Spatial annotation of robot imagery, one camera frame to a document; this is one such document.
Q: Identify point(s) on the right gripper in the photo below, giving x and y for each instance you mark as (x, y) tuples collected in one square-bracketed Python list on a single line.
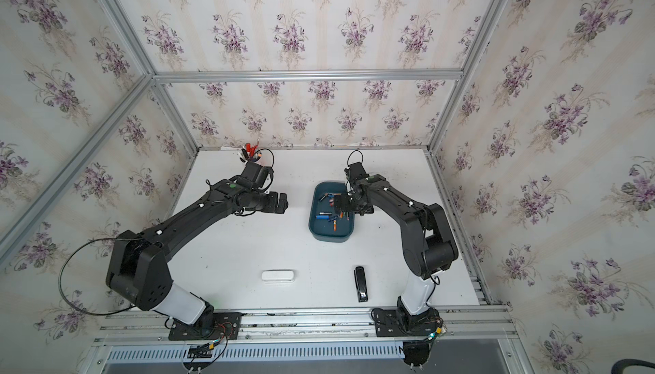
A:
[(343, 206)]

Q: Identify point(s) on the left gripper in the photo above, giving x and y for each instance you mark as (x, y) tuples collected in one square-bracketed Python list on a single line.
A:
[(273, 206)]

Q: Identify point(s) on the teal plastic storage box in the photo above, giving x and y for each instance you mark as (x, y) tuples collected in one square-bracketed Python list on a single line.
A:
[(340, 227)]

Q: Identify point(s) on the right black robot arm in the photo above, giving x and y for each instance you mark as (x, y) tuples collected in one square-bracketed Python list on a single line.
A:
[(428, 244)]

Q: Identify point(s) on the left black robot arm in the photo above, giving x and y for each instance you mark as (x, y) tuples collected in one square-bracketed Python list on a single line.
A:
[(138, 268)]

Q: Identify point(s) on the white eraser box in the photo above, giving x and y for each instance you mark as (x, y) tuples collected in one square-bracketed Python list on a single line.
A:
[(278, 276)]

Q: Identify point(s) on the black stapler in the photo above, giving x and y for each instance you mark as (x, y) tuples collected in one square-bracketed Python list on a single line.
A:
[(361, 284)]

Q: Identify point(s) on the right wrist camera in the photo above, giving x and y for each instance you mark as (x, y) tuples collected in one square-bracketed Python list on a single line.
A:
[(355, 172)]

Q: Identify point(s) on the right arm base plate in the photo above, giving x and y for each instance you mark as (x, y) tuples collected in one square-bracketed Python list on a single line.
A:
[(391, 323)]

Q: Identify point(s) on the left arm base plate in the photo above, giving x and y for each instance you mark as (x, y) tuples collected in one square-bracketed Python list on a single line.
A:
[(207, 328)]

